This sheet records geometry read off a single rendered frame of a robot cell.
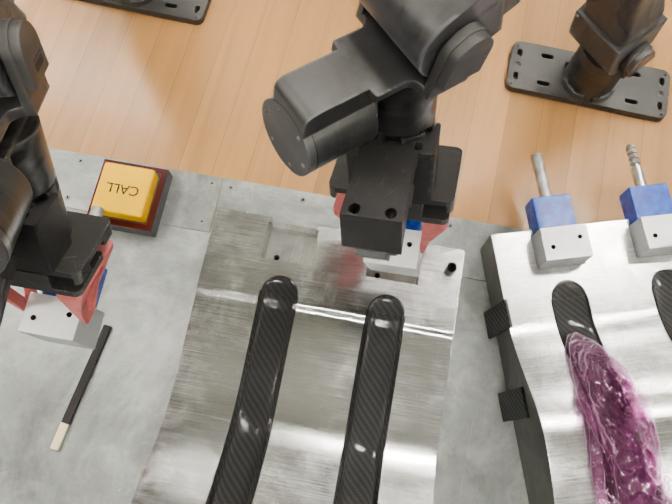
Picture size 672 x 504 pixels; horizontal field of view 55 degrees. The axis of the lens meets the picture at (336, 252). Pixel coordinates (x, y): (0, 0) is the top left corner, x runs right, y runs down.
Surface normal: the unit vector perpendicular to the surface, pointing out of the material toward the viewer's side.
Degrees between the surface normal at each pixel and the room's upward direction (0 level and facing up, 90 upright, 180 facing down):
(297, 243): 0
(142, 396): 0
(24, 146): 78
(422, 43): 60
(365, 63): 10
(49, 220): 90
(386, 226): 69
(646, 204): 0
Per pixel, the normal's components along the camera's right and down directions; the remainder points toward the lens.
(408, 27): -0.71, 0.32
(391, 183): -0.05, -0.63
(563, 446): 0.01, -0.23
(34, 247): -0.15, 0.70
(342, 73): 0.15, -0.39
